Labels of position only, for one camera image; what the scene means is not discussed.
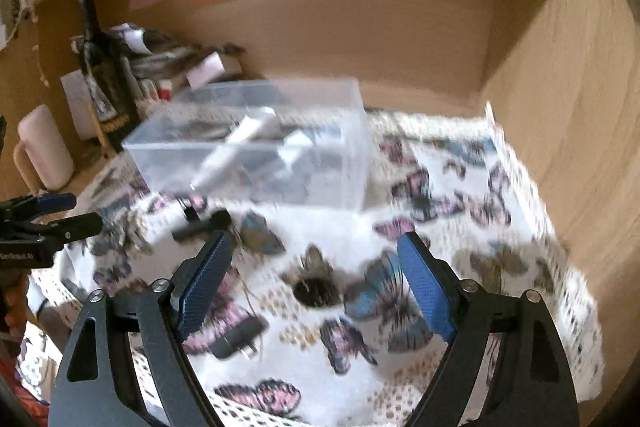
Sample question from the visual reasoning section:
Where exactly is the round black compact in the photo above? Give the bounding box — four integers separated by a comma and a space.
293, 277, 341, 309

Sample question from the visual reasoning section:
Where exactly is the white charger cube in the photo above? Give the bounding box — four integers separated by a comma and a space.
278, 129, 314, 168

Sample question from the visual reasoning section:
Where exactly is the pink white mug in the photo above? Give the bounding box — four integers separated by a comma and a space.
13, 104, 75, 194

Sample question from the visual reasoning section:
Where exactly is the small black usb adapter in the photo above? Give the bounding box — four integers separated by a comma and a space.
209, 315, 267, 360

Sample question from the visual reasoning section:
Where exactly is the dark wine bottle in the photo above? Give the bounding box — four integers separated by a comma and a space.
78, 0, 140, 153

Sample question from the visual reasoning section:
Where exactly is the stack of books and papers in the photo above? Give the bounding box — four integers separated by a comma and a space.
106, 23, 246, 101

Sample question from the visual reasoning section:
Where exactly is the butterfly print white cloth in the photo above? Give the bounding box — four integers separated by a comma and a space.
35, 112, 604, 426

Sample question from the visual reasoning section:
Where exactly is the small pink white box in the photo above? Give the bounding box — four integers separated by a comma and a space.
186, 52, 243, 89

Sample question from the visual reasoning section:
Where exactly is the clear plastic storage box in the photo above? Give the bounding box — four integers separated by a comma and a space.
124, 78, 372, 211

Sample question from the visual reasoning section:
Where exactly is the black clip mount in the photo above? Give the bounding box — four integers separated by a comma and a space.
171, 195, 232, 243

